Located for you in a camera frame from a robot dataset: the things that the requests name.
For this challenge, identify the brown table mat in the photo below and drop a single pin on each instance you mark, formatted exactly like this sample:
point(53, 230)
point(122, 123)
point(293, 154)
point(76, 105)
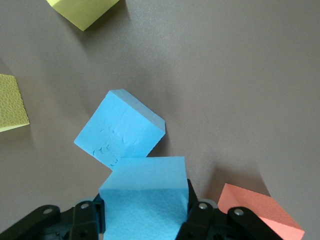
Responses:
point(225, 75)

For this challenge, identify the blue foam cube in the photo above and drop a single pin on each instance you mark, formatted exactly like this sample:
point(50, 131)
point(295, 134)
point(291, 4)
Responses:
point(120, 125)
point(145, 200)

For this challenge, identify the orange foam cube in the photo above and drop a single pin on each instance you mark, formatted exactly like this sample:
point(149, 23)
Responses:
point(250, 200)

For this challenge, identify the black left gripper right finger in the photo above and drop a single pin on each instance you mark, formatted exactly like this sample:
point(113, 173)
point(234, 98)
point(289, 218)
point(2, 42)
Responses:
point(197, 222)

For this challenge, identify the yellow foam cube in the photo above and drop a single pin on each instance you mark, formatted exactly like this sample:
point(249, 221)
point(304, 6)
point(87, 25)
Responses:
point(82, 12)
point(11, 105)

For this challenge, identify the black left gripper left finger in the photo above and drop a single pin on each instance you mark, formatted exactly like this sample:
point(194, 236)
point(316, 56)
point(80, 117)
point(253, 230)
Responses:
point(85, 220)

